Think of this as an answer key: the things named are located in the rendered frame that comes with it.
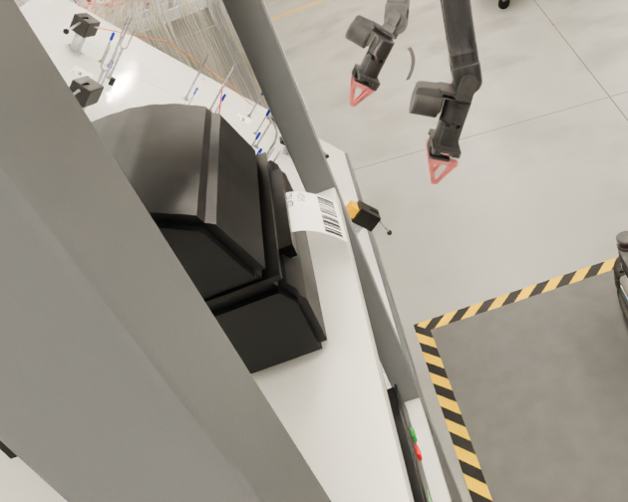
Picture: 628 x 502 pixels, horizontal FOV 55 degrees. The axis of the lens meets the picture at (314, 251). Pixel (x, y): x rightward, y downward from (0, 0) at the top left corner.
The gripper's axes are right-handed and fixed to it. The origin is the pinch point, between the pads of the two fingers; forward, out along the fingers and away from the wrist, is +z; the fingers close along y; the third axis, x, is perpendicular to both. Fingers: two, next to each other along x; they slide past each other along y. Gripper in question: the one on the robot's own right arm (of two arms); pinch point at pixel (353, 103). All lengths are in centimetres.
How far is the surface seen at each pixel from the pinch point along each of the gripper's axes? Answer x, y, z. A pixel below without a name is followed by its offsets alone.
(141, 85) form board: -55, 9, 15
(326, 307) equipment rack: -27, 122, -19
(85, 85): -63, 44, 4
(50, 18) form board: -82, -3, 11
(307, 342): -30, 129, -19
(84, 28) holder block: -71, 12, 5
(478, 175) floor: 113, -119, 46
